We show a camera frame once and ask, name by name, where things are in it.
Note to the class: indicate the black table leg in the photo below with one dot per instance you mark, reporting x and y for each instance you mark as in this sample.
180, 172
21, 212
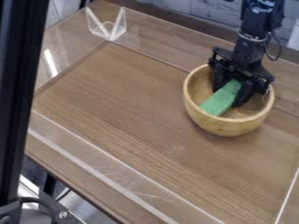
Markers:
50, 185

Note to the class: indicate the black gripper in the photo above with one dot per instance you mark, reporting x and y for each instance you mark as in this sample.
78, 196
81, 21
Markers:
254, 77

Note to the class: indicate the black metal frame post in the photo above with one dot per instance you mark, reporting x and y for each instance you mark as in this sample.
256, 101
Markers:
22, 29

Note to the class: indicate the brown wooden bowl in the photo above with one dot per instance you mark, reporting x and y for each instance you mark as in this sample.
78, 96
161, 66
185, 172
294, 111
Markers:
240, 120

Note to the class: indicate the clear acrylic tray wall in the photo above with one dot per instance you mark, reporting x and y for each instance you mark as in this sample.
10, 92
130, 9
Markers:
133, 184

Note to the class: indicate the green rectangular block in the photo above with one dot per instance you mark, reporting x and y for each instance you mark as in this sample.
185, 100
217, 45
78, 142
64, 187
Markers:
220, 103

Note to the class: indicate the clear acrylic corner bracket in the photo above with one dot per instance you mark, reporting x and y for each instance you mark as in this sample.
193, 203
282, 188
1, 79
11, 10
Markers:
108, 30

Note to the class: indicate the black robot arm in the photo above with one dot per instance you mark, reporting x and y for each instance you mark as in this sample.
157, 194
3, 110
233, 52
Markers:
242, 64

